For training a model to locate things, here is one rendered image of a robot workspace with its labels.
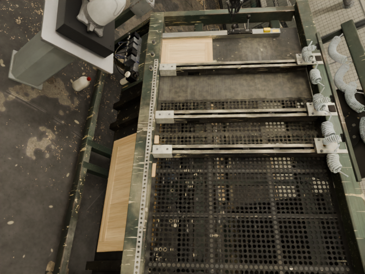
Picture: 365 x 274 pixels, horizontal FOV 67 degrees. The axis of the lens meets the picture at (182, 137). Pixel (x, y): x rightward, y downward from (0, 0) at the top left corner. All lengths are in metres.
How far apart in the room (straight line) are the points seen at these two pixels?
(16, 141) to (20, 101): 0.32
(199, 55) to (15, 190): 1.66
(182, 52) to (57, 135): 1.23
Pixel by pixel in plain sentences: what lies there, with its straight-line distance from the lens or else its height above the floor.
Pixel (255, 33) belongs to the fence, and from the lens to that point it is 2.42.
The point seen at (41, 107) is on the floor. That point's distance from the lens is 2.49.
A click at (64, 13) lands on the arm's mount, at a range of 1.85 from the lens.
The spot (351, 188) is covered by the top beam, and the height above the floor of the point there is 1.89.
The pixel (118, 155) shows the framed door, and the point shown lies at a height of 0.33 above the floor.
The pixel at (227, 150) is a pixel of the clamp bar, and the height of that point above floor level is 1.32.
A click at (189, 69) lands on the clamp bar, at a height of 1.11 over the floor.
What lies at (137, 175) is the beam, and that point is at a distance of 1.73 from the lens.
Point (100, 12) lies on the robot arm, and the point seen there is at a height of 0.98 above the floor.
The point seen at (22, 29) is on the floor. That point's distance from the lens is 2.76.
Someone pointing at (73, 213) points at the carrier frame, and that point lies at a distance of 2.22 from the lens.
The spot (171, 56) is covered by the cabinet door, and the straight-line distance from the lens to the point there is 2.27.
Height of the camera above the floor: 2.05
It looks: 33 degrees down
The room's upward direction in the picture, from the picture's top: 72 degrees clockwise
